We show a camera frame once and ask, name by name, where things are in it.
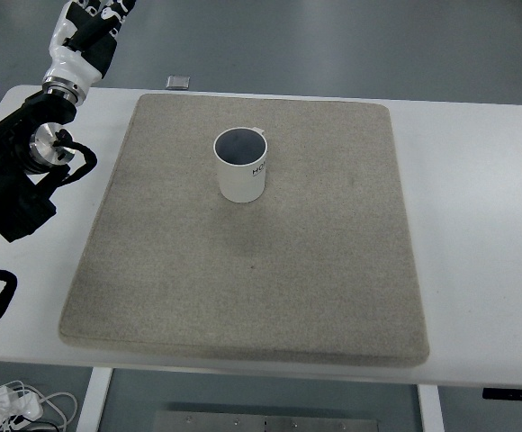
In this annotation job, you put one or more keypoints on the white table leg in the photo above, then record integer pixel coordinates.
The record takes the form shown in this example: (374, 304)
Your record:
(430, 408)
(94, 400)

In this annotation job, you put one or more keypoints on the white table leg right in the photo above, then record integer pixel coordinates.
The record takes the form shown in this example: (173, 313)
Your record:
(430, 408)

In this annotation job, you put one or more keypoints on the beige felt mat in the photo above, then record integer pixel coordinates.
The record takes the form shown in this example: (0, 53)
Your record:
(319, 269)

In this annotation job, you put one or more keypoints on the white table leg left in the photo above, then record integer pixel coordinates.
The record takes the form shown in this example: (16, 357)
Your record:
(94, 400)

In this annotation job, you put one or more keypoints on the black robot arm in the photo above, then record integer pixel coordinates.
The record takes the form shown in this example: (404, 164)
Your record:
(38, 155)

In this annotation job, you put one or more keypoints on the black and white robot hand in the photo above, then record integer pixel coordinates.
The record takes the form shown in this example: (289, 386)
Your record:
(84, 41)

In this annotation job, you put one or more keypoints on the black table control panel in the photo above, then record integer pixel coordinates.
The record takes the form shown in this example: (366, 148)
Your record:
(502, 394)

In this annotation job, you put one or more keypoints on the small silver floor plate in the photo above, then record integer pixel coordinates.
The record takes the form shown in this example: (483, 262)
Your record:
(177, 82)

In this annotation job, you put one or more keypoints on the white cup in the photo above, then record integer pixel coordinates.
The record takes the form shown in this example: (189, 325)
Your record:
(241, 155)

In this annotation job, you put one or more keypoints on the white power adapter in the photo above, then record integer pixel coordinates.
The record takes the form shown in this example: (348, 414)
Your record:
(23, 402)

